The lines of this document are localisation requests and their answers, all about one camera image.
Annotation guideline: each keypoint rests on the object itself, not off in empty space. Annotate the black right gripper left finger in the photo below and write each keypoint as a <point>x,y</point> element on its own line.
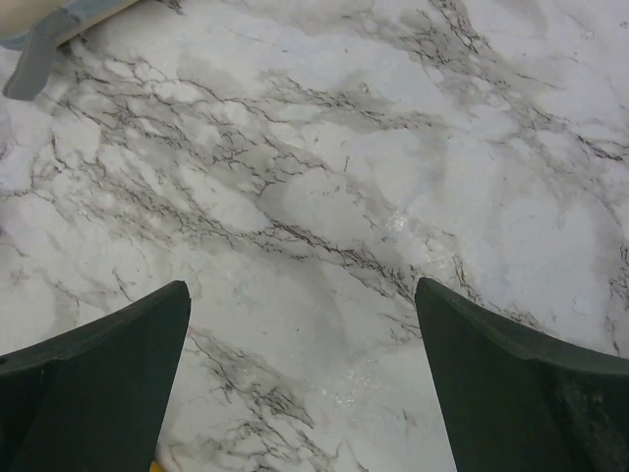
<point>94,398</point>

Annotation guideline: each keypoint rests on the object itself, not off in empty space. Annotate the beige umbrella case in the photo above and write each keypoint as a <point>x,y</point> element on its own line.
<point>37,28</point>

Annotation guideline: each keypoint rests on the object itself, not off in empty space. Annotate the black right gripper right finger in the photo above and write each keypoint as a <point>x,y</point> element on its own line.
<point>515,399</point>

